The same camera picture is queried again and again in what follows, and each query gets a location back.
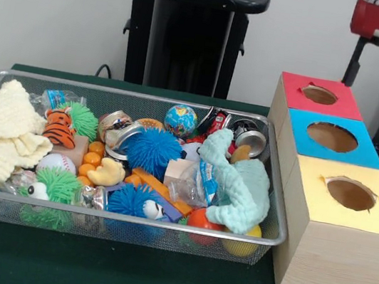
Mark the orange tiger plush toy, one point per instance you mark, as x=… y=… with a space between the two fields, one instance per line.
x=58 y=128

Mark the plain blue spiky ball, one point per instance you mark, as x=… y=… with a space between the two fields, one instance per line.
x=152 y=150

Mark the red ball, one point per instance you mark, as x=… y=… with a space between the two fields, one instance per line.
x=200 y=219

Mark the shallow clear mesh bin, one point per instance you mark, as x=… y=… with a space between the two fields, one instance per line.
x=89 y=228

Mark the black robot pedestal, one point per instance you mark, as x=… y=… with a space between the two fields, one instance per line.
x=188 y=59

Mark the mint green cloth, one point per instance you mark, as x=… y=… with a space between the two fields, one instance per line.
x=243 y=190

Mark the green spiky ball with eyes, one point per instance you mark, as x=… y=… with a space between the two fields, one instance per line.
x=60 y=184

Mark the plain green spiky ball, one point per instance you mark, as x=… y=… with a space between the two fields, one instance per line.
x=83 y=119

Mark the blue spiky ball with eyes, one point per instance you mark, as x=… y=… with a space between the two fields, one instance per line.
x=126 y=198

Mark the wooden box with three holes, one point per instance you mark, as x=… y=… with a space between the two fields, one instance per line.
x=329 y=258

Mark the white baseball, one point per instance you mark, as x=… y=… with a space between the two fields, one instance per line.
x=58 y=164

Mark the cream knitted cloth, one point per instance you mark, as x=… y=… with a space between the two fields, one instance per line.
x=4 y=127

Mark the yellow plush toy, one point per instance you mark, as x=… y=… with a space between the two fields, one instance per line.
x=108 y=174

